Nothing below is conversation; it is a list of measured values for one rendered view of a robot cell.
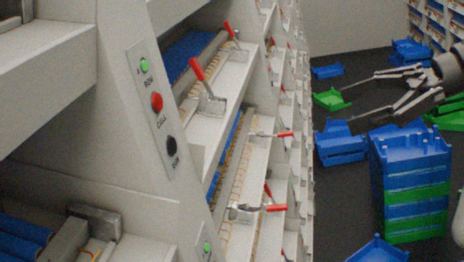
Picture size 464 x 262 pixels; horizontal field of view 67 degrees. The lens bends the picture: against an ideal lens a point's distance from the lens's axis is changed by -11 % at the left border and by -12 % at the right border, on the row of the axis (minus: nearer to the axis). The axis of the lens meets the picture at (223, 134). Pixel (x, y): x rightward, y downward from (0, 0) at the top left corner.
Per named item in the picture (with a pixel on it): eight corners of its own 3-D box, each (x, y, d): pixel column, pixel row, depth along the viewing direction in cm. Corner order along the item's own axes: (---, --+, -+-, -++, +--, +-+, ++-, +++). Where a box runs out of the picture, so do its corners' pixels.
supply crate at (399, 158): (436, 140, 162) (436, 124, 159) (451, 162, 144) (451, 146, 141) (374, 150, 169) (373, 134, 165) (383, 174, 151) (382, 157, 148)
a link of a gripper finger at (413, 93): (427, 94, 63) (433, 94, 61) (391, 128, 59) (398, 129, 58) (421, 73, 61) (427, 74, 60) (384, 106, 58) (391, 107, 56)
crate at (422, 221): (434, 196, 175) (435, 183, 172) (447, 222, 157) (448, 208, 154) (377, 206, 182) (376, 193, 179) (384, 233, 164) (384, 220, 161)
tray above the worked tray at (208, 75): (256, 60, 98) (264, 7, 91) (198, 216, 45) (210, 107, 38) (178, 48, 100) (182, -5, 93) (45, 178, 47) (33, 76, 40)
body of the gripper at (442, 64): (470, 99, 57) (420, 117, 61) (453, 82, 65) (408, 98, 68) (461, 59, 55) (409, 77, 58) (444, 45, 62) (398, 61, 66)
